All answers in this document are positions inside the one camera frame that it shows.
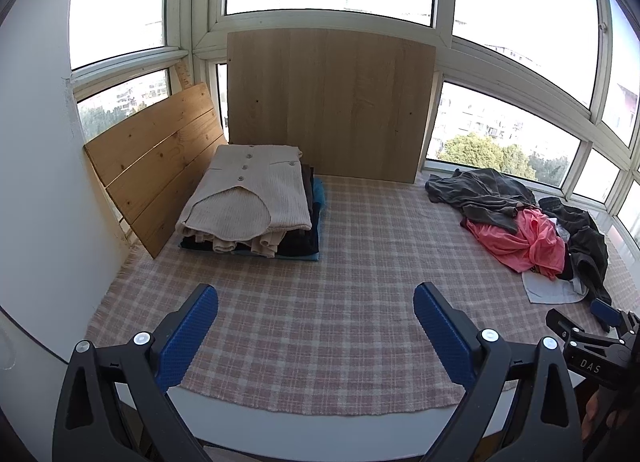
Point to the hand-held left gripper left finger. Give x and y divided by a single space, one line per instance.
192 332

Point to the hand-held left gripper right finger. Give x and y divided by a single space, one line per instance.
440 332

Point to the grey daisy print t-shirt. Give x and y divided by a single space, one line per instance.
475 192

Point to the thin wooden strip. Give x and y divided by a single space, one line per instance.
183 74

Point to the beige knit cardigan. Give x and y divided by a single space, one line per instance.
250 187

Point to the brown folded garment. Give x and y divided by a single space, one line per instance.
306 182

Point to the white garment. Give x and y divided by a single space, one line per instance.
550 289

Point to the blue folded garment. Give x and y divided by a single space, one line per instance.
319 194

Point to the dark grey shorts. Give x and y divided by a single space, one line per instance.
585 237

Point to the pink t-shirt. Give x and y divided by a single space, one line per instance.
525 242

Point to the large light wooden board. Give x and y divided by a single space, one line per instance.
325 107

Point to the black t-shirt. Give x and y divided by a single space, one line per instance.
567 272

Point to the navy folded garment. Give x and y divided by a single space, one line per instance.
300 242

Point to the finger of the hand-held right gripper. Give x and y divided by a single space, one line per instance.
604 313
562 324

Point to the pine plank panel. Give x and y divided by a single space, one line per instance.
150 162

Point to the pink plaid blanket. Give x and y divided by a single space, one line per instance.
325 317

